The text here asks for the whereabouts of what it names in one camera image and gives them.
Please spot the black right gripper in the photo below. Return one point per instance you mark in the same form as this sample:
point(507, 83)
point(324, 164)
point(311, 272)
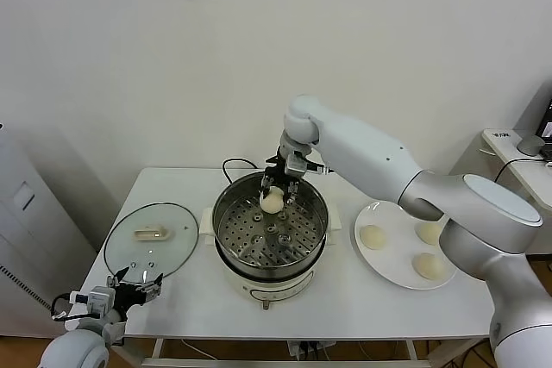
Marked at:
point(278, 169)

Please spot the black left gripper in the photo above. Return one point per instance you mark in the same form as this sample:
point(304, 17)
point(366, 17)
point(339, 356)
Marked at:
point(128, 295)

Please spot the white steamed baozi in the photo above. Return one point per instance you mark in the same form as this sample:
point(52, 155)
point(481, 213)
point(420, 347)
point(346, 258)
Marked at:
point(373, 237)
point(271, 203)
point(428, 234)
point(429, 266)

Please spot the round glass pot lid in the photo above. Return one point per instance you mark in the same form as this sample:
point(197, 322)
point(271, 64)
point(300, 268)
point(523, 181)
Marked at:
point(129, 221)

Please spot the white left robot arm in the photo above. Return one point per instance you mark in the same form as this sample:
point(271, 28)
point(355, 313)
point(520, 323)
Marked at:
point(77, 351)

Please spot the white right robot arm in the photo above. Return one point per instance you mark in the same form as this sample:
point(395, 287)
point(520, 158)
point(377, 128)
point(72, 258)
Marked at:
point(366, 148)

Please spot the stainless perforated steamer basket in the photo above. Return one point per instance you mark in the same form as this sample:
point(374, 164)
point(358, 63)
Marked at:
point(276, 247)

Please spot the cream electric steamer pot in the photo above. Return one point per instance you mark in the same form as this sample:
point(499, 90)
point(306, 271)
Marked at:
point(276, 290)

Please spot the white tall cabinet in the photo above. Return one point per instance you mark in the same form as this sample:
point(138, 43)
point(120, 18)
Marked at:
point(26, 221)

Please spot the white round plate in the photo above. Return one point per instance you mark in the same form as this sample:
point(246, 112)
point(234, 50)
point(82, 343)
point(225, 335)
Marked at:
point(388, 264)

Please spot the white power strip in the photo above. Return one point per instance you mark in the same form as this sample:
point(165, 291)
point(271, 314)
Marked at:
point(311, 348)

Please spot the grey round desk gadget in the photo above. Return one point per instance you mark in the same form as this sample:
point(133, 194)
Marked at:
point(529, 145)

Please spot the laptop with dark screen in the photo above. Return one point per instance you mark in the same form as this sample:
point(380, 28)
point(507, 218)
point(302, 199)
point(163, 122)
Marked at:
point(547, 126)

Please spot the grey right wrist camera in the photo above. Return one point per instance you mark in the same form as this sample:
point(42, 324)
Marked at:
point(296, 165)

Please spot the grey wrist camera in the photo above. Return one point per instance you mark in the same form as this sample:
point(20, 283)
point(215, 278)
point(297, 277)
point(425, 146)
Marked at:
point(97, 299)
point(296, 165)

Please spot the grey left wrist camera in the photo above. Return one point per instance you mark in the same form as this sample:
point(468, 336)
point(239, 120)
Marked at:
point(97, 299)

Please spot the white table leg frame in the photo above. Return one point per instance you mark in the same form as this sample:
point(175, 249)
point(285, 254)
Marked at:
point(155, 350)

